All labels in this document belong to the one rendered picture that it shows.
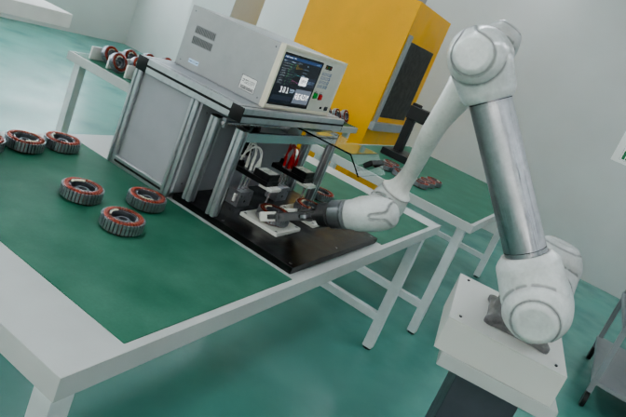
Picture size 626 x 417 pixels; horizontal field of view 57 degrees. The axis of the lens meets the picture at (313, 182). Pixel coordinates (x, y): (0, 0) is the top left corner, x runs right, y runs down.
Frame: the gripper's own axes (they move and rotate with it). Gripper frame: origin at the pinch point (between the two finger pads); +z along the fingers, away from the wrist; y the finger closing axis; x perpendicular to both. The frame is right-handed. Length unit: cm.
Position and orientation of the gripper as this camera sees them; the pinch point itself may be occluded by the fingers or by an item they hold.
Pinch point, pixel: (274, 214)
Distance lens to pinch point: 187.5
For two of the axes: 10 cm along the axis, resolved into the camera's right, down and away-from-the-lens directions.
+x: -0.5, -10.0, -0.2
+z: -8.8, 0.3, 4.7
